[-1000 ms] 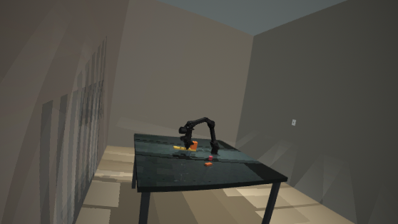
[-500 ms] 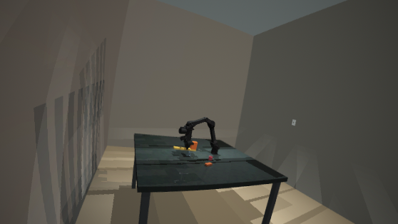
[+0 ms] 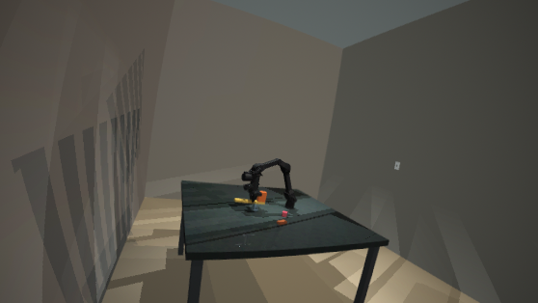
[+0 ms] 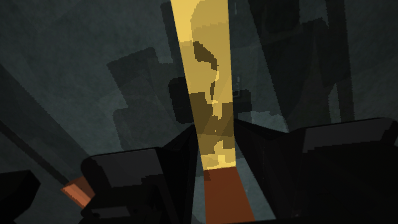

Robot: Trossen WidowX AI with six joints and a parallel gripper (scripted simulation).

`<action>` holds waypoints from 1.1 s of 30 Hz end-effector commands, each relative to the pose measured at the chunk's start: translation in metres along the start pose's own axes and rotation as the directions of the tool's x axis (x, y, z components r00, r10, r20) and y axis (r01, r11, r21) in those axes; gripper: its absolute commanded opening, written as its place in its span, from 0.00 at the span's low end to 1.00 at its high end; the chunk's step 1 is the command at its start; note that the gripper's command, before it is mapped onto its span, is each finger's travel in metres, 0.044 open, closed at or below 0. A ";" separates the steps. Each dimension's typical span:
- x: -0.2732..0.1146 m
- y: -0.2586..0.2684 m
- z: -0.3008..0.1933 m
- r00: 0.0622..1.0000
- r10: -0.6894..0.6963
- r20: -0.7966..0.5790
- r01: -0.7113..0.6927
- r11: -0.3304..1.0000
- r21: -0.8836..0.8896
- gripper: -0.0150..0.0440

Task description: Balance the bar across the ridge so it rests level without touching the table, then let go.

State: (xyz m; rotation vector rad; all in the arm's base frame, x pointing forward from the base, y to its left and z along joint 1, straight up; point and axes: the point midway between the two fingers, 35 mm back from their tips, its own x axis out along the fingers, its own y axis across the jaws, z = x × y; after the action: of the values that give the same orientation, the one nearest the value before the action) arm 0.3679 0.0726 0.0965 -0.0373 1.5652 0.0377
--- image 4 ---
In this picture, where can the orange-brown block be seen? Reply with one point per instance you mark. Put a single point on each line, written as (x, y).
(79, 191)

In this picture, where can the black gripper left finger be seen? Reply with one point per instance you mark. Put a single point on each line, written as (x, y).
(171, 168)

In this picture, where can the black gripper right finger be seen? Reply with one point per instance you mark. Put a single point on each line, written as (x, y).
(280, 162)

